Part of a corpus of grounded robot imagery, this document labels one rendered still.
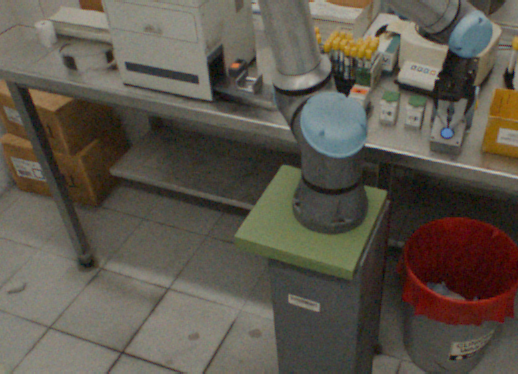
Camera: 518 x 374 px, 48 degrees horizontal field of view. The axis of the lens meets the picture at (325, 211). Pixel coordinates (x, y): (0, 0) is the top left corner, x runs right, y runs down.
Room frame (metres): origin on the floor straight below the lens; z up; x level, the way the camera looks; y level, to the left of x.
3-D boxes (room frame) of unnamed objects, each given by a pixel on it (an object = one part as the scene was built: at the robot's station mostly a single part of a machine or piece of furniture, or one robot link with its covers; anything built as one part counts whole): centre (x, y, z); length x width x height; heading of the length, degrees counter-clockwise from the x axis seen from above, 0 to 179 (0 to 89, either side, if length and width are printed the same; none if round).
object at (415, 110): (1.21, -0.22, 0.91); 0.05 x 0.04 x 0.07; 160
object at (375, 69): (1.44, -0.04, 0.91); 0.20 x 0.10 x 0.07; 70
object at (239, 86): (1.33, 0.22, 0.92); 0.21 x 0.07 x 0.05; 70
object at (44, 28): (1.66, 0.84, 0.90); 0.06 x 0.06 x 0.06; 70
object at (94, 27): (1.73, 0.75, 0.90); 0.25 x 0.11 x 0.05; 70
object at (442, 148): (1.12, -0.29, 0.92); 0.13 x 0.07 x 0.08; 160
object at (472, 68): (1.11, -0.28, 1.10); 0.09 x 0.08 x 0.12; 160
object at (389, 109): (1.24, -0.16, 0.91); 0.05 x 0.04 x 0.07; 160
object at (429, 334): (1.18, -0.40, 0.22); 0.38 x 0.37 x 0.44; 70
